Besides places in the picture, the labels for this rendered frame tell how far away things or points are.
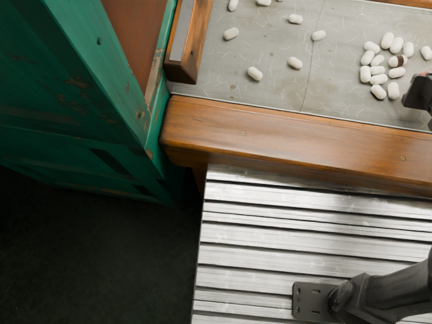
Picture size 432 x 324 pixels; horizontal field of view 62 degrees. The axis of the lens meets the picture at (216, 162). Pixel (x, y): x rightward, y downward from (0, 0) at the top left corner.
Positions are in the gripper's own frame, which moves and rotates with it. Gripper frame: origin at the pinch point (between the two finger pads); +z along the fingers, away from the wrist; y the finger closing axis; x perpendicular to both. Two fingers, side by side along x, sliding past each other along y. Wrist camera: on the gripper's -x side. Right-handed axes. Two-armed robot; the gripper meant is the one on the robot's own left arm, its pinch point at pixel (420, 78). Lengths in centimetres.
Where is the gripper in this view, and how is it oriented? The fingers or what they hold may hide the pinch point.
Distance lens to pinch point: 88.8
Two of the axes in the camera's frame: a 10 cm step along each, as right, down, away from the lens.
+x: -1.0, 8.2, 5.7
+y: -9.9, -1.6, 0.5
